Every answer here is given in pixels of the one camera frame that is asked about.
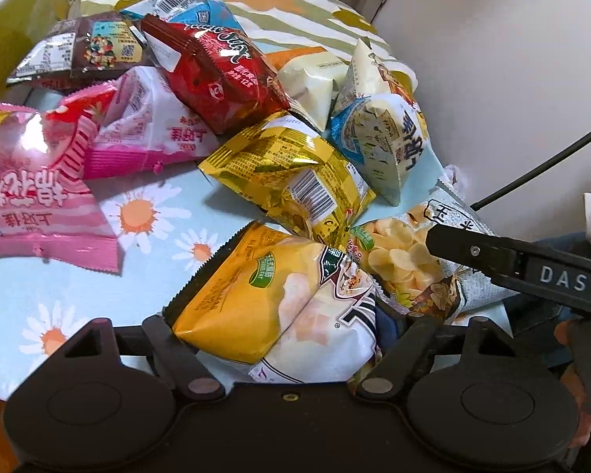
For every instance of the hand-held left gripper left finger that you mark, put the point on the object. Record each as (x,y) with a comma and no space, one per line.
(177,364)

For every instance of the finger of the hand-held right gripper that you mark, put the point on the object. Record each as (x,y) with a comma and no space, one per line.
(473,251)

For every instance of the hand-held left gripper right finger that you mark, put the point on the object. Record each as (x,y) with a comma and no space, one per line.
(399,364)

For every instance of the white bag with chip picture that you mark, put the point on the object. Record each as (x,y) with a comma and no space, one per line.
(409,256)

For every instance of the yellow and white chip bag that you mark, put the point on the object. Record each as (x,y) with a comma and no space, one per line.
(256,295)

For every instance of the blue cream illustrated snack bag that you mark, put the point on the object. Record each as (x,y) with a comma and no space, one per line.
(379,143)

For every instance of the shiny gold snack bag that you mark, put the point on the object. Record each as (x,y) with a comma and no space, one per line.
(285,167)

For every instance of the large pink candy bag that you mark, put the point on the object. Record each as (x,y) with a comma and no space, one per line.
(24,197)

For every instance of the pale cream snack bag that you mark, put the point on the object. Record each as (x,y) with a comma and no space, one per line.
(310,83)

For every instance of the pink and white snack bag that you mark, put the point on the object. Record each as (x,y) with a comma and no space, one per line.
(147,123)

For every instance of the red striped snack bag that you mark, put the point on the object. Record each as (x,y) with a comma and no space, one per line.
(79,123)

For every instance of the brown snack bag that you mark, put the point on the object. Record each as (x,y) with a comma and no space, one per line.
(79,49)

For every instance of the small blue white snack bag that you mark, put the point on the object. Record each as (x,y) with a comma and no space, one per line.
(192,7)

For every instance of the green storage box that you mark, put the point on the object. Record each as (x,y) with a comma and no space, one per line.
(29,34)

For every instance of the person's right hand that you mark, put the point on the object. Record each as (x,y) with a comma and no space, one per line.
(565,337)

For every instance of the crumpled white wrapper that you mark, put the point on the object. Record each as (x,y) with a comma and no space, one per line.
(455,176)

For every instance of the light blue daisy cloth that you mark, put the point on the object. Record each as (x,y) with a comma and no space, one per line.
(143,266)

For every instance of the green striped floral blanket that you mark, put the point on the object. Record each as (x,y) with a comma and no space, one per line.
(295,15)

